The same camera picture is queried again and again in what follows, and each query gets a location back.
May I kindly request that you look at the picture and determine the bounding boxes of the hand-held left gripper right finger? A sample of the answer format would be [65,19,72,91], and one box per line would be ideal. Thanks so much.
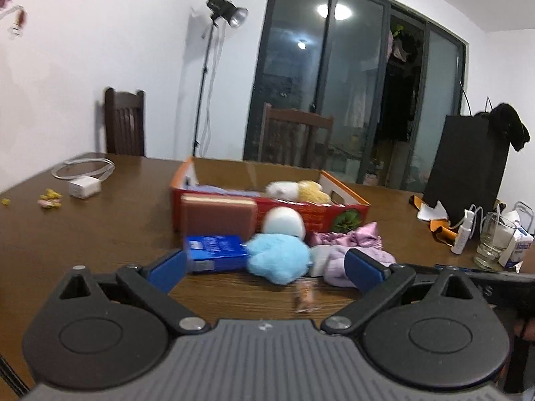
[320,248,486,337]

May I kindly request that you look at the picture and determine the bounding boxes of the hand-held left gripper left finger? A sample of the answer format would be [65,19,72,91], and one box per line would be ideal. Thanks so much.
[59,250,210,337]

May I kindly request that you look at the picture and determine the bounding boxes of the purple satin pouch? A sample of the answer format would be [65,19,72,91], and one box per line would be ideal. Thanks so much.
[309,222,383,252]

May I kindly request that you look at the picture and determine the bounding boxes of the blue tissue pack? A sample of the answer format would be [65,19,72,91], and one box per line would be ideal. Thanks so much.
[184,235,251,275]

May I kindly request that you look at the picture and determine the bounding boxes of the brown sponge block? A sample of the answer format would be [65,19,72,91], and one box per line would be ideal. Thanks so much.
[181,194,258,240]

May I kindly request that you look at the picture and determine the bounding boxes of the red cardboard box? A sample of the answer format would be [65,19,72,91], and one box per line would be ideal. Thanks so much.
[169,156,371,235]

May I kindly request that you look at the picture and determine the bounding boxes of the light blue plush toy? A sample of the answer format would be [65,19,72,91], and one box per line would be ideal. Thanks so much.
[244,232,313,285]

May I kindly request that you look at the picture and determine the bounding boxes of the white foam cylinder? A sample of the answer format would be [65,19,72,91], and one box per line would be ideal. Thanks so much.
[262,207,307,239]

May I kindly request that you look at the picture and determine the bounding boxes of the white tissue packet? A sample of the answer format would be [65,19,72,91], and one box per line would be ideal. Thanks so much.
[499,209,535,269]

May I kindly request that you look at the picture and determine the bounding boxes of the clear drinking glass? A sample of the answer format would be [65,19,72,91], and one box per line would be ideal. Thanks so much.
[473,212,518,271]

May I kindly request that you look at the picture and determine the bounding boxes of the small snack wrapper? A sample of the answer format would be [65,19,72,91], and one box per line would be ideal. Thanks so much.
[294,281,315,313]

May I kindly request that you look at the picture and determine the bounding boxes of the white spray bottle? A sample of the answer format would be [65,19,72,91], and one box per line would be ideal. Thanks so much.
[450,210,476,255]

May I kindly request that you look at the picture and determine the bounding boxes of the orange and black wrapper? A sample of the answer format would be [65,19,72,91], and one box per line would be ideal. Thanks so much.
[409,194,458,245]

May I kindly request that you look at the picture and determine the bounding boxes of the blue-purple folded towel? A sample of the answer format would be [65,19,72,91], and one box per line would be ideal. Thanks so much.
[196,184,268,196]

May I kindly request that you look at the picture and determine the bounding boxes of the white and yellow plush toy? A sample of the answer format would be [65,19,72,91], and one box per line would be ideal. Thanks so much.
[266,179,332,205]

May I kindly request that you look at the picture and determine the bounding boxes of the white charger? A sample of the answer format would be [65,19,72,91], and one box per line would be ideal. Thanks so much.
[68,177,102,199]

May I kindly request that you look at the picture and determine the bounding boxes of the black paper bag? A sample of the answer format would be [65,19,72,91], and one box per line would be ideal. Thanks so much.
[423,114,511,224]

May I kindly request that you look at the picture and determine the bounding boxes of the dark wooden slatted chair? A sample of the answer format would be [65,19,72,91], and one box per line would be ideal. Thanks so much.
[104,87,145,156]

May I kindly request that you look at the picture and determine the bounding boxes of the black cloth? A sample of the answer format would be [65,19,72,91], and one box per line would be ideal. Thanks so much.
[489,102,531,152]

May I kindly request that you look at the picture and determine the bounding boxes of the brown wooden chair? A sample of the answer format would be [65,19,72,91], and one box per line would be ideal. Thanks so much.
[258,102,335,168]

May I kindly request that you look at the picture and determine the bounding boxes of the hanging clothes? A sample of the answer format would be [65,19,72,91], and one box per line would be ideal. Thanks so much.
[378,23,424,143]

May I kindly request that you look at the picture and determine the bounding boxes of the black framed glass door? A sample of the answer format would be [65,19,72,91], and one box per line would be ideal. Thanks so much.
[243,0,467,190]

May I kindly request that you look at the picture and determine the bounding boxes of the studio light on stand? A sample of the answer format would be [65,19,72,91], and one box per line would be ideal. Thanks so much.
[191,0,249,157]

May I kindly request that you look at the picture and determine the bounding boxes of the white charger cable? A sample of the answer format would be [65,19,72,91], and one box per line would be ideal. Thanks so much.
[52,158,115,181]

